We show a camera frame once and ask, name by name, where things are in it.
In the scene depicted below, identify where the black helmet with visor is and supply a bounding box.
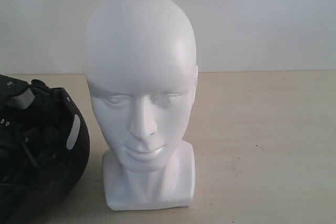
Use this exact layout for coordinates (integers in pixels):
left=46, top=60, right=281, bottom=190
left=1, top=75, right=90, bottom=223

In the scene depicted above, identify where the white mannequin head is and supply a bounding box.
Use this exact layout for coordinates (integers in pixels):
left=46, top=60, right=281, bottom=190
left=85, top=0, right=198, bottom=211

